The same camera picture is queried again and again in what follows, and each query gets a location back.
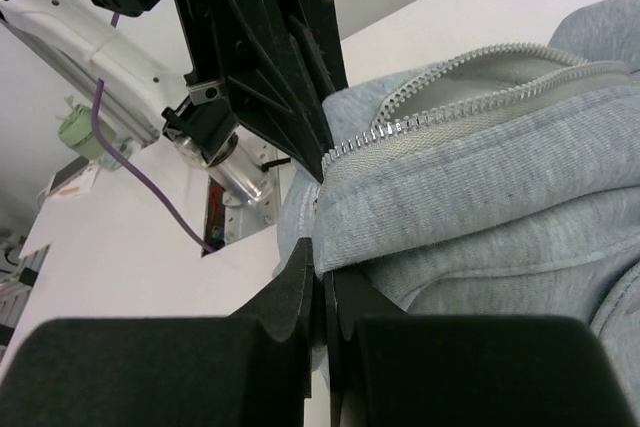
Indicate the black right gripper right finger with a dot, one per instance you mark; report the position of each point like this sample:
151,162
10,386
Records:
391,368

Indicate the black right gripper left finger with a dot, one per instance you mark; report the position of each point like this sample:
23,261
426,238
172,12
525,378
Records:
251,368

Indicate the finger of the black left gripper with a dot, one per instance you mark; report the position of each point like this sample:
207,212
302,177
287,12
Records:
317,24
248,69

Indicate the grey zip jacket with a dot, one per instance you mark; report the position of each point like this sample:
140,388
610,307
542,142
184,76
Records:
502,181

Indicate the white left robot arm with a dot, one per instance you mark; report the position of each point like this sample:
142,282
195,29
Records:
80,30

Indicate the green plastic object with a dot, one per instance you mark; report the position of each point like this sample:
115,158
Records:
76,133

